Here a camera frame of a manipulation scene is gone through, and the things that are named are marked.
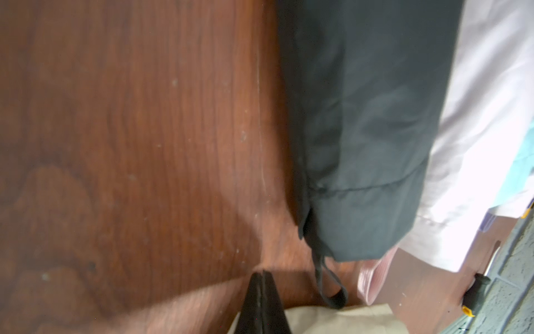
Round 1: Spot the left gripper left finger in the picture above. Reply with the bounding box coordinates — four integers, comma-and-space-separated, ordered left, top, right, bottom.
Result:
234, 273, 263, 334

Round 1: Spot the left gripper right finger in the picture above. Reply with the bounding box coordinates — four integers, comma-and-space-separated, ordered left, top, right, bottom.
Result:
261, 271, 291, 334

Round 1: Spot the cream sleeved umbrella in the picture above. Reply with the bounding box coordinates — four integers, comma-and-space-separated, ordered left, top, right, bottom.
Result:
227, 303, 410, 334

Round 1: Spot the yellow black screwdriver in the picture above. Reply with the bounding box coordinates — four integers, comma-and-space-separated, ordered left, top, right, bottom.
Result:
462, 241, 501, 317

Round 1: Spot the lavender sleeved umbrella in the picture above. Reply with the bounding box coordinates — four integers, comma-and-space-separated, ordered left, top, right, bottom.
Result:
479, 211, 496, 232

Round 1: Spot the black sleeved umbrella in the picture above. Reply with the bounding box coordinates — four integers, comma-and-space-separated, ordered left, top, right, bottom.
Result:
277, 1, 464, 283

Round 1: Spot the mint green sleeved umbrella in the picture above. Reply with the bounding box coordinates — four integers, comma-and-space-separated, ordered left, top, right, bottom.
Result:
492, 121, 533, 207

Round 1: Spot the yellow utility knife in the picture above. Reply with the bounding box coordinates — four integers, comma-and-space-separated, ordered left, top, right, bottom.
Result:
521, 205, 533, 219

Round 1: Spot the pink sleeved umbrella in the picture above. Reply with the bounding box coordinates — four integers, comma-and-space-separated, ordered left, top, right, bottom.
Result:
357, 1, 533, 304

